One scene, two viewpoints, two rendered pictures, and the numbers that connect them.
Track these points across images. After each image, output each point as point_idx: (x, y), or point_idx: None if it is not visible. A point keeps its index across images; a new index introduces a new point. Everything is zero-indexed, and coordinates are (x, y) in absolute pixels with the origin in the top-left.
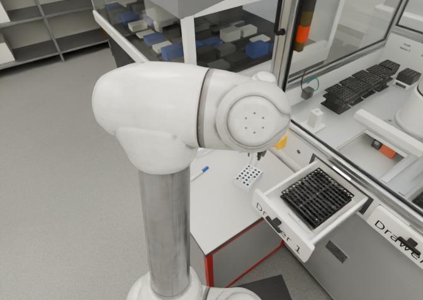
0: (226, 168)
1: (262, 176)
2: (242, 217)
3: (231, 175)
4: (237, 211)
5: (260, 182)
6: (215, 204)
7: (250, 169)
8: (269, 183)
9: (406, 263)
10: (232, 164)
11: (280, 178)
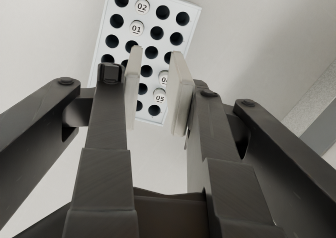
0: (18, 24)
1: (200, 5)
2: None
3: (64, 54)
4: (152, 187)
5: (196, 43)
6: None
7: (141, 34)
8: (237, 33)
9: None
10: None
11: None
